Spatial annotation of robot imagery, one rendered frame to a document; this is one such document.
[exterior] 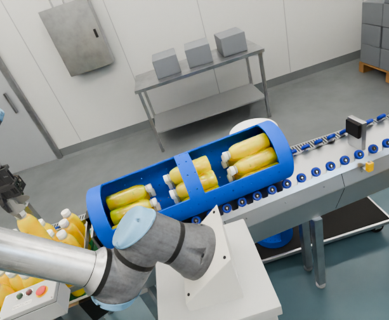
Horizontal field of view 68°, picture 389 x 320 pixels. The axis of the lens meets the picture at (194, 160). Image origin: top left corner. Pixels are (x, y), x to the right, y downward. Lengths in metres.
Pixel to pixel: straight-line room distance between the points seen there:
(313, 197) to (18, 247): 1.21
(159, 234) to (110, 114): 4.02
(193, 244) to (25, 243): 0.38
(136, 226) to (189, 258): 0.16
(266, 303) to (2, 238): 0.63
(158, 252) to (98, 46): 3.63
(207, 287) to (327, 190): 0.91
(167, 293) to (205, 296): 0.14
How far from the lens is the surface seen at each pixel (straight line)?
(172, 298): 0.91
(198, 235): 0.78
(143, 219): 0.72
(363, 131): 1.59
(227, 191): 1.24
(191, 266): 0.78
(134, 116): 4.65
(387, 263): 2.36
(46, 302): 1.22
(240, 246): 0.95
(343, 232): 2.29
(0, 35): 4.71
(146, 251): 0.74
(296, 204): 1.47
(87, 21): 4.16
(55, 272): 0.76
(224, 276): 0.77
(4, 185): 1.25
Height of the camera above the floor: 1.88
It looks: 32 degrees down
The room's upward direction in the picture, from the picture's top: 19 degrees counter-clockwise
